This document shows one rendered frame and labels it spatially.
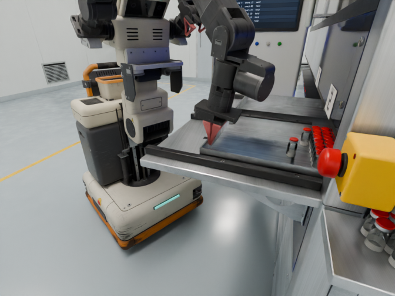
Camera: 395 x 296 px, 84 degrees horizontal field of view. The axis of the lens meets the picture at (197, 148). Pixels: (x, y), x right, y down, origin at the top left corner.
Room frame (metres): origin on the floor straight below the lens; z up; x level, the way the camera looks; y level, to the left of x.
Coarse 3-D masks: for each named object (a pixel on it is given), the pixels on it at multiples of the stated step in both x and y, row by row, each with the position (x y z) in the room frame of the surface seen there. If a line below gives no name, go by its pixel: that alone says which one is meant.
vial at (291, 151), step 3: (291, 141) 0.47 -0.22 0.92; (288, 144) 0.48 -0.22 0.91; (291, 144) 0.47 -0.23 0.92; (294, 144) 0.47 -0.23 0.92; (291, 147) 0.47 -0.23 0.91; (294, 147) 0.46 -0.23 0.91; (288, 150) 0.47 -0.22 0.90; (291, 150) 0.47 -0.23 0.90; (294, 150) 0.46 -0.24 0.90; (288, 153) 0.47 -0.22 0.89; (291, 153) 0.47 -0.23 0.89; (294, 153) 0.47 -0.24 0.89; (288, 156) 0.47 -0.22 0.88; (291, 156) 0.46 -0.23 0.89; (294, 156) 0.47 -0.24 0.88
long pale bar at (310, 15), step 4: (312, 0) 1.04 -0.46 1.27; (312, 4) 1.03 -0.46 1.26; (308, 8) 1.05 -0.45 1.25; (312, 8) 1.03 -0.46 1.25; (308, 12) 1.04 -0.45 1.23; (312, 12) 1.03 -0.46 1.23; (308, 16) 1.04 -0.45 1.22; (312, 16) 1.03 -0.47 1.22; (316, 16) 1.03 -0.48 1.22; (320, 16) 1.02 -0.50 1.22; (324, 16) 1.02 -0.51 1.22; (328, 16) 1.01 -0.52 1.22; (308, 20) 1.04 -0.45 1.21; (308, 24) 1.03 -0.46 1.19
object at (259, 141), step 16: (224, 128) 0.64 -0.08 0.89; (240, 128) 0.66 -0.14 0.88; (256, 128) 0.66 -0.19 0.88; (272, 128) 0.64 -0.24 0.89; (288, 128) 0.62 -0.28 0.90; (320, 128) 0.59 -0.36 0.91; (208, 144) 0.50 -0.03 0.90; (224, 144) 0.54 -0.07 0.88; (240, 144) 0.54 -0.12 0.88; (256, 144) 0.54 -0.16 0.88; (272, 144) 0.54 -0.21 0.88; (240, 160) 0.42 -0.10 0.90; (256, 160) 0.40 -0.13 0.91; (272, 160) 0.39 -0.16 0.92; (288, 160) 0.45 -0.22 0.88; (304, 160) 0.45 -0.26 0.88; (320, 176) 0.36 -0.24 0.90
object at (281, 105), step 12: (276, 96) 0.96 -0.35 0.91; (288, 96) 0.94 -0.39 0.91; (240, 108) 0.86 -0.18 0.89; (252, 108) 0.87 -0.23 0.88; (264, 108) 0.87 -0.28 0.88; (276, 108) 0.87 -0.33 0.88; (288, 108) 0.87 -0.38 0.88; (300, 108) 0.87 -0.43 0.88; (312, 108) 0.87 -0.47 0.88; (312, 120) 0.67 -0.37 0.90; (324, 120) 0.66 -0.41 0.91
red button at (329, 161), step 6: (324, 150) 0.26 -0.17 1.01; (330, 150) 0.25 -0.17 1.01; (336, 150) 0.25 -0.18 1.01; (324, 156) 0.25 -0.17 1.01; (330, 156) 0.24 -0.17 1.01; (336, 156) 0.24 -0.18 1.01; (318, 162) 0.26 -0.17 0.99; (324, 162) 0.24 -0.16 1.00; (330, 162) 0.24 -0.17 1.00; (336, 162) 0.24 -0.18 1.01; (318, 168) 0.25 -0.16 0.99; (324, 168) 0.24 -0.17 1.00; (330, 168) 0.24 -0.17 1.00; (336, 168) 0.23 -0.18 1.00; (324, 174) 0.24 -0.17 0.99; (330, 174) 0.24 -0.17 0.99; (336, 174) 0.23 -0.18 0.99
